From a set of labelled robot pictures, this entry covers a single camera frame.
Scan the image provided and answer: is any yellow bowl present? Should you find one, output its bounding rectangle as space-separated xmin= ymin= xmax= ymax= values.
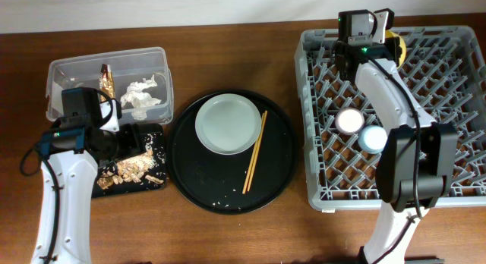
xmin=385 ymin=30 xmax=407 ymax=68

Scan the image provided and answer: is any black rectangular tray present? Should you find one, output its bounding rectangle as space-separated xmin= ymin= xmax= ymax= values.
xmin=92 ymin=124 xmax=168 ymax=198

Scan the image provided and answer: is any blue plastic cup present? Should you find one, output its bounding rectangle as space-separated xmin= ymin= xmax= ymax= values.
xmin=358 ymin=125 xmax=387 ymax=154

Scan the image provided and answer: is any pale green plate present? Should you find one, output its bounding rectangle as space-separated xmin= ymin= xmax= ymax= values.
xmin=194 ymin=93 xmax=262 ymax=156

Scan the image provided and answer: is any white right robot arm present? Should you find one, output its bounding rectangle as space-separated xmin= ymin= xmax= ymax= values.
xmin=332 ymin=41 xmax=458 ymax=263

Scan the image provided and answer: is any wooden chopstick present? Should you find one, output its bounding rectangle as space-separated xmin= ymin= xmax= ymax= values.
xmin=247 ymin=111 xmax=268 ymax=193
xmin=242 ymin=112 xmax=267 ymax=194

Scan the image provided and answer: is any grey plastic dishwasher rack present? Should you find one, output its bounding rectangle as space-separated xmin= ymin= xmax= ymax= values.
xmin=294 ymin=26 xmax=485 ymax=212

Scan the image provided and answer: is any clear plastic waste bin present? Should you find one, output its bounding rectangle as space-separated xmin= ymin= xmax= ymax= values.
xmin=46 ymin=47 xmax=174 ymax=124

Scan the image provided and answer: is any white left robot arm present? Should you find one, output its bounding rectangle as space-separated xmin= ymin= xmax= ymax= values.
xmin=31 ymin=121 xmax=145 ymax=263

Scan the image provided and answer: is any gold foil wrapper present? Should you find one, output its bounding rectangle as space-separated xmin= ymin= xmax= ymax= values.
xmin=99 ymin=64 xmax=115 ymax=99

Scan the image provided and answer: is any pink plastic cup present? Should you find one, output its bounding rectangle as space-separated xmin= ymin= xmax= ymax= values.
xmin=334 ymin=108 xmax=365 ymax=135

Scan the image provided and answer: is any crumpled white tissue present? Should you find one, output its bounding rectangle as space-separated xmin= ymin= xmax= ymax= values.
xmin=121 ymin=74 xmax=162 ymax=109

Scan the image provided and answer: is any food scraps pile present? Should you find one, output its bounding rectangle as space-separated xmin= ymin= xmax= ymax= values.
xmin=95 ymin=132 xmax=168 ymax=196

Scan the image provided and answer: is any round black tray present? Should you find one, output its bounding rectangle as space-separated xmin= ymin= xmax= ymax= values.
xmin=166 ymin=90 xmax=298 ymax=215

